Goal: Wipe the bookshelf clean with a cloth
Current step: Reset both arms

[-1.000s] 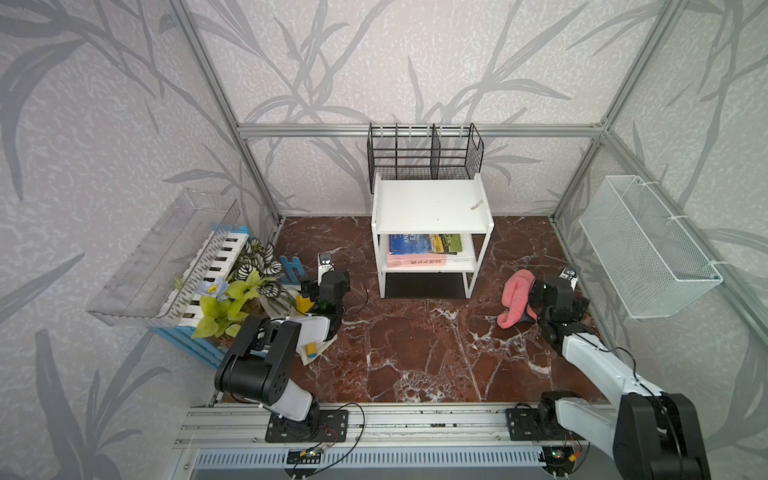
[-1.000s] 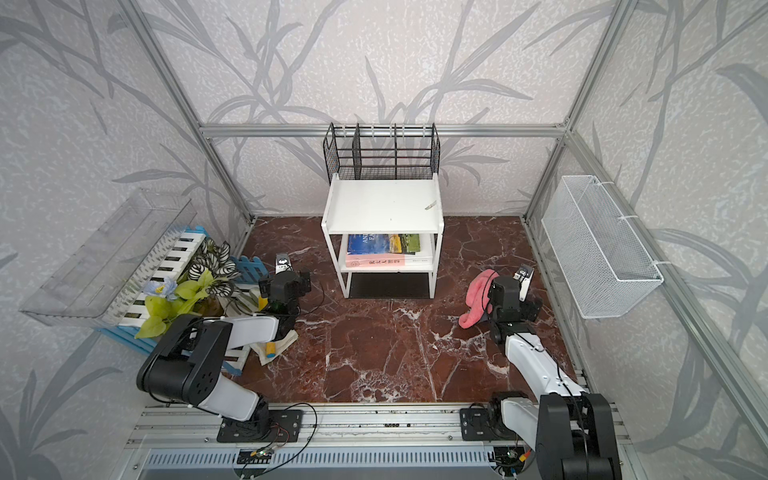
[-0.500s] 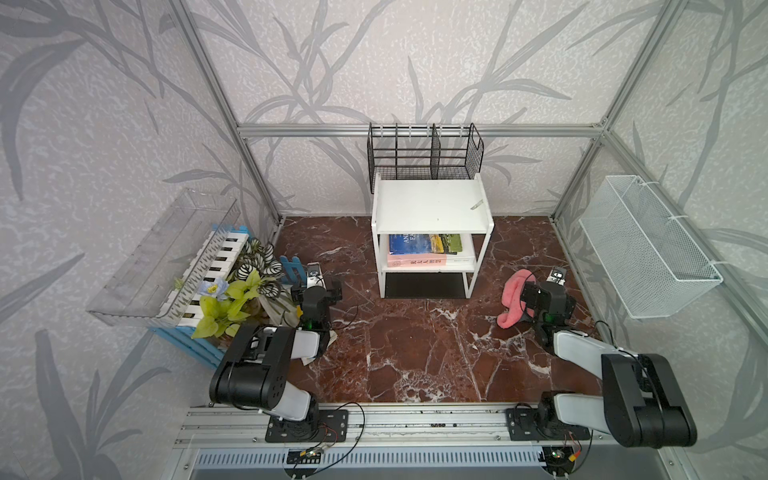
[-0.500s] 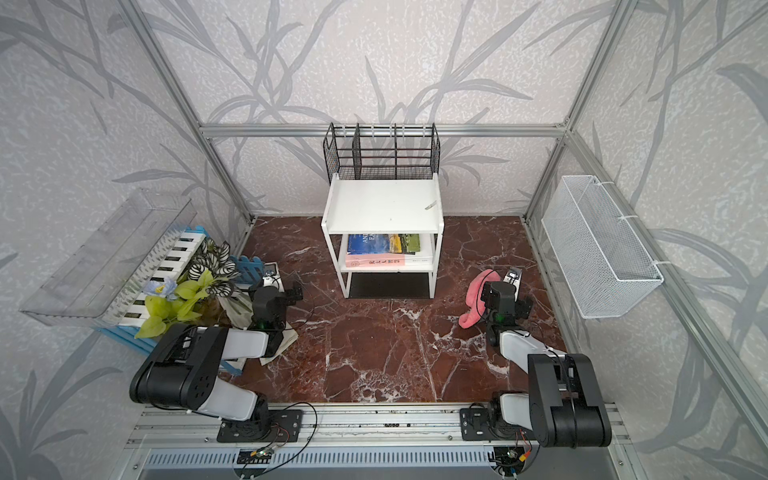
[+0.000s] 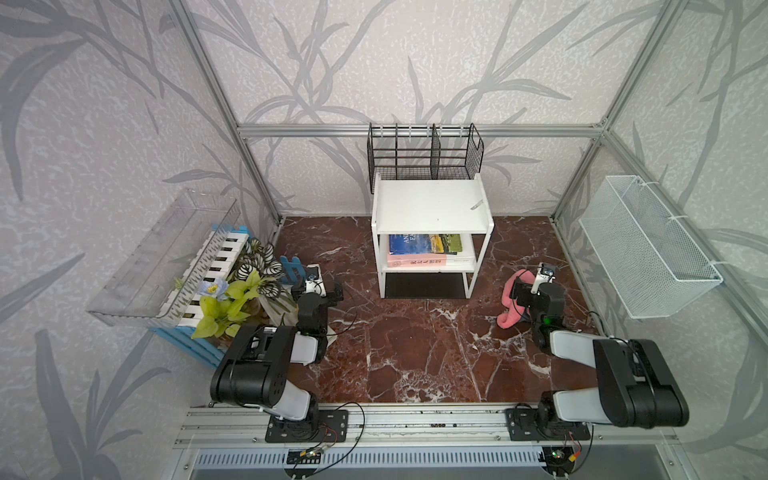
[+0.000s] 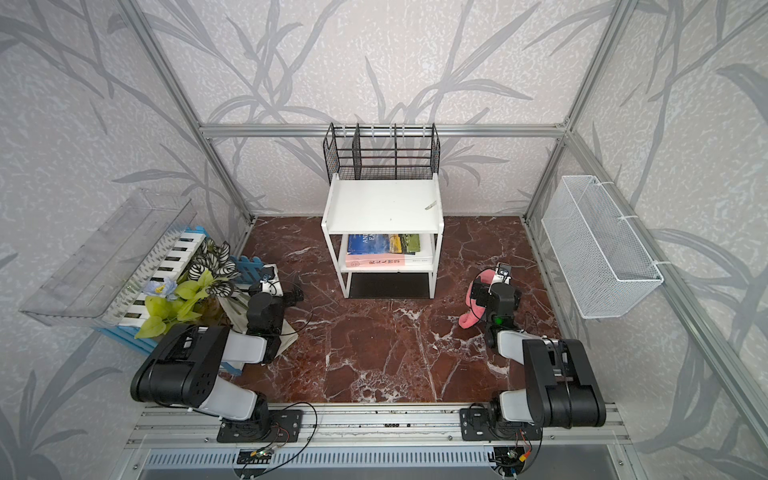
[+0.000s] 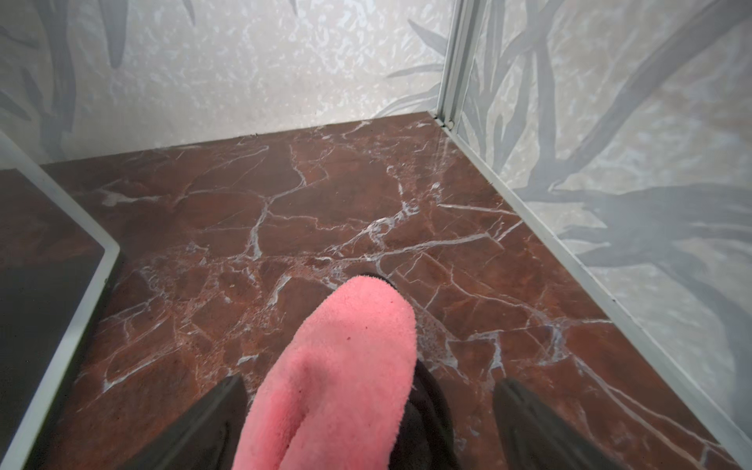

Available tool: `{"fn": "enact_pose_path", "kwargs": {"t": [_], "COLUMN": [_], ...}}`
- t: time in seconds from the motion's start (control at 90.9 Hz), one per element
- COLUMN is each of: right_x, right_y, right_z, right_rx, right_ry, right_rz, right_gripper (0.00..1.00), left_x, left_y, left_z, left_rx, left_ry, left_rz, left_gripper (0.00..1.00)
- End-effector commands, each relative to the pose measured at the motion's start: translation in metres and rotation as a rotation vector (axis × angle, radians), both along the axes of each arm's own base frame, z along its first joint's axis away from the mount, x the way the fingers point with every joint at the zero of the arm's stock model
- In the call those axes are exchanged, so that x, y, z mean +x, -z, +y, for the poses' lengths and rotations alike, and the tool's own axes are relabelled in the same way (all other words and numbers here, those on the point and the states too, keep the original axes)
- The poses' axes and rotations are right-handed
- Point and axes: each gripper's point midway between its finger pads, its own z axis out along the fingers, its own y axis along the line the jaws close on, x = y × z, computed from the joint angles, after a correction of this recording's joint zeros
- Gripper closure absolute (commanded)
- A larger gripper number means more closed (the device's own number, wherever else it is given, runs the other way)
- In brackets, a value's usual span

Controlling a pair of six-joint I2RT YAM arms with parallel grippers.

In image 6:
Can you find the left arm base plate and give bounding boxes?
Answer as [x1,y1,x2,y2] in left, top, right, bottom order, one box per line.
[216,409,303,444]

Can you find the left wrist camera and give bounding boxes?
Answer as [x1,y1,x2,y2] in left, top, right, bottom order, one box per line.
[257,264,283,296]

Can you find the clear plastic bin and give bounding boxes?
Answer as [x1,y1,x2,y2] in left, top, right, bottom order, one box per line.
[20,188,196,328]

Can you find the white two-tier bookshelf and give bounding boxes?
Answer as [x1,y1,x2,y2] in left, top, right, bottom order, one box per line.
[321,174,445,299]

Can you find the aluminium mounting rail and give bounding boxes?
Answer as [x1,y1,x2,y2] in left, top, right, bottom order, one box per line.
[126,403,631,449]

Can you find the white wire mesh basket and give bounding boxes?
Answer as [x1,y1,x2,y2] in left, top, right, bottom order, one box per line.
[542,175,664,319]

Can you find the pink book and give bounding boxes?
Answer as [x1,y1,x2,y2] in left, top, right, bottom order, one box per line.
[344,253,406,269]

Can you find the green artificial plant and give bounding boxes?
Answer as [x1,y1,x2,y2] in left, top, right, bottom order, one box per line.
[134,269,214,339]

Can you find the striped leaf plant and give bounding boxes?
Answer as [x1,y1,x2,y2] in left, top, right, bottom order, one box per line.
[186,237,240,298]

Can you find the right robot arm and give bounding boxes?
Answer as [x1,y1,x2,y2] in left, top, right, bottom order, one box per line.
[461,278,607,440]

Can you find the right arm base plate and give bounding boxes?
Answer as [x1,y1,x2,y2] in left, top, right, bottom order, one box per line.
[459,405,543,442]

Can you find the blue white picket crate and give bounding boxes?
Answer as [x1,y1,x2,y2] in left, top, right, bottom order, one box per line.
[98,227,265,355]

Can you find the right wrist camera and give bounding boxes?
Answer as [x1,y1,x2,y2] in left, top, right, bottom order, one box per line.
[489,263,514,298]

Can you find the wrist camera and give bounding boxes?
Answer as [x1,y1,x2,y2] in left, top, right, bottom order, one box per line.
[489,263,514,298]
[257,264,283,296]

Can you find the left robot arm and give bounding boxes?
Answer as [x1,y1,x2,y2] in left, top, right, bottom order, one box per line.
[130,286,304,444]

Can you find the black wire organizer basket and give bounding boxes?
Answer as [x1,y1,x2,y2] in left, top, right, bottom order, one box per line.
[322,124,441,180]

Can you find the pink fluffy cloth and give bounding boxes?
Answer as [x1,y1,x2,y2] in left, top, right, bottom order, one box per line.
[458,268,496,329]

